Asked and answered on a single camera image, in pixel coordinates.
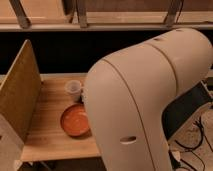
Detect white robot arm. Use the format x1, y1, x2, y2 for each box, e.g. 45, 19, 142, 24
83, 28, 213, 171

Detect clear plastic cup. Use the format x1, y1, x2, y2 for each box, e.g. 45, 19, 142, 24
64, 80, 82, 102

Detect orange bowl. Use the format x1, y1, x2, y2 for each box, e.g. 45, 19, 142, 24
60, 104, 90, 137

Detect right dark board panel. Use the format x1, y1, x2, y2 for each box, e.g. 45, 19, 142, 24
162, 82, 212, 141

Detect left cork board panel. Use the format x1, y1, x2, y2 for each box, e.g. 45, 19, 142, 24
0, 39, 43, 171

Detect black cables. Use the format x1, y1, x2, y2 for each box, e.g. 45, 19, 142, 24
169, 116, 213, 171

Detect wooden shelf frame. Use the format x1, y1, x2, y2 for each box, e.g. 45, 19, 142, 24
0, 0, 213, 31

